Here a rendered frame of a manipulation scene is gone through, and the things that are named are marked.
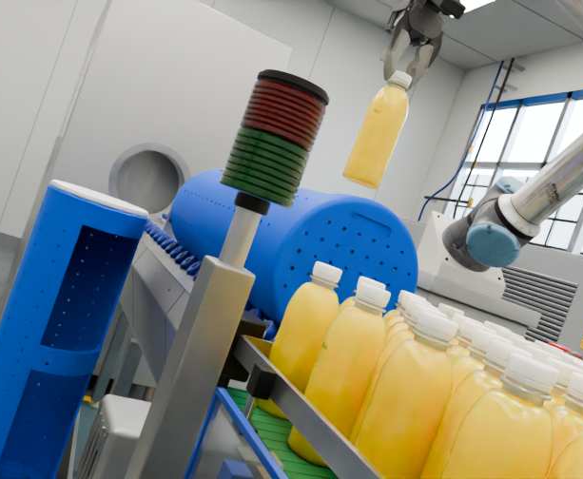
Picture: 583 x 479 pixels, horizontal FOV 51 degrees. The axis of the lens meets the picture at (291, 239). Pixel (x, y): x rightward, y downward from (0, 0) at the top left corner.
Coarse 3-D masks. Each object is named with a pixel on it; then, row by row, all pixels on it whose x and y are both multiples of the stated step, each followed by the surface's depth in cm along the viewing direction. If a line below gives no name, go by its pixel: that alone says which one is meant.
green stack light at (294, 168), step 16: (240, 128) 49; (240, 144) 49; (256, 144) 48; (272, 144) 48; (288, 144) 48; (240, 160) 48; (256, 160) 48; (272, 160) 48; (288, 160) 48; (304, 160) 50; (224, 176) 49; (240, 176) 48; (256, 176) 48; (272, 176) 48; (288, 176) 48; (256, 192) 48; (272, 192) 48; (288, 192) 49; (288, 208) 51
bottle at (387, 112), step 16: (384, 96) 109; (400, 96) 109; (368, 112) 110; (384, 112) 108; (400, 112) 109; (368, 128) 109; (384, 128) 108; (400, 128) 110; (368, 144) 109; (384, 144) 109; (352, 160) 110; (368, 160) 109; (384, 160) 110; (352, 176) 110; (368, 176) 109
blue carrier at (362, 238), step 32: (192, 192) 164; (224, 192) 142; (320, 192) 111; (192, 224) 152; (224, 224) 128; (288, 224) 101; (320, 224) 101; (352, 224) 103; (384, 224) 105; (256, 256) 107; (288, 256) 100; (320, 256) 102; (352, 256) 104; (384, 256) 106; (416, 256) 109; (256, 288) 107; (288, 288) 101; (352, 288) 105; (416, 288) 110
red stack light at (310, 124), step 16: (256, 96) 49; (272, 96) 48; (288, 96) 47; (304, 96) 48; (256, 112) 48; (272, 112) 48; (288, 112) 48; (304, 112) 48; (320, 112) 49; (256, 128) 48; (272, 128) 48; (288, 128) 48; (304, 128) 48; (320, 128) 51; (304, 144) 49
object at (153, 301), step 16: (160, 224) 292; (144, 256) 199; (128, 272) 213; (144, 272) 187; (160, 272) 174; (128, 288) 214; (144, 288) 180; (160, 288) 164; (176, 288) 154; (128, 304) 215; (144, 304) 181; (160, 304) 156; (176, 304) 146; (128, 320) 214; (144, 320) 181; (160, 320) 155; (176, 320) 140; (144, 336) 182; (160, 336) 155; (144, 352) 182; (160, 352) 156; (160, 368) 157; (240, 384) 99
